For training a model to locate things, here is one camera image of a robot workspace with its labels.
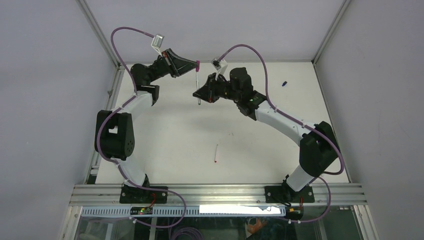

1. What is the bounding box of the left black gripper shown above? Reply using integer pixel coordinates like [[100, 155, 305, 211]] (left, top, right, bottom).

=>
[[148, 48, 199, 84]]

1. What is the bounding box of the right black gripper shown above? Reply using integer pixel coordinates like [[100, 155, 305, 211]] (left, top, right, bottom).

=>
[[193, 73, 241, 104]]

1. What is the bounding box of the magenta pen cap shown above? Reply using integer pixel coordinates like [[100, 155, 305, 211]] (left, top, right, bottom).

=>
[[195, 60, 200, 73]]

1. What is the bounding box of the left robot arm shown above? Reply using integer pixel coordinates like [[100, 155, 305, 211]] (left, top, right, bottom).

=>
[[94, 48, 199, 203]]

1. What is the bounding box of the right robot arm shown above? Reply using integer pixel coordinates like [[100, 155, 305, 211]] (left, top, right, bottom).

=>
[[192, 67, 339, 203]]

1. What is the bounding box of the white pen red end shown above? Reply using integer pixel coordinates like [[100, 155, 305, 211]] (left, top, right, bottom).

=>
[[213, 144, 219, 163]]

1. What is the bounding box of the orange object below table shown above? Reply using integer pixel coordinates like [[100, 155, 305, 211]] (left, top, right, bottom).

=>
[[246, 217, 268, 234]]

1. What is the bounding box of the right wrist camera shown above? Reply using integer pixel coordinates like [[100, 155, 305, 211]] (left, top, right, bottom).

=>
[[211, 58, 228, 80]]

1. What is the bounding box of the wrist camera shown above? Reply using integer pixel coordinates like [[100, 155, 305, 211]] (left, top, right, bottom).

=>
[[211, 58, 228, 80], [151, 34, 164, 56]]

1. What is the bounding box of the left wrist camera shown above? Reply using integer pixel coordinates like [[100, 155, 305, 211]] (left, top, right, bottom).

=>
[[151, 34, 164, 56]]

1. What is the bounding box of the white slotted cable duct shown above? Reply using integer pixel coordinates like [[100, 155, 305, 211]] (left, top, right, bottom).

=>
[[81, 204, 286, 218]]

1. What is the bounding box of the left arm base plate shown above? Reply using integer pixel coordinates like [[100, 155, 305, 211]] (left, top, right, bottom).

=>
[[119, 184, 168, 205]]

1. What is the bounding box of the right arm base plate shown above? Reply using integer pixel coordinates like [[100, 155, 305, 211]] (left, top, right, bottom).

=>
[[264, 185, 315, 204]]

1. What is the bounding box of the aluminium frame rail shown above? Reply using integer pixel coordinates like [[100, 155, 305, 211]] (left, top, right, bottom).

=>
[[69, 183, 368, 206]]

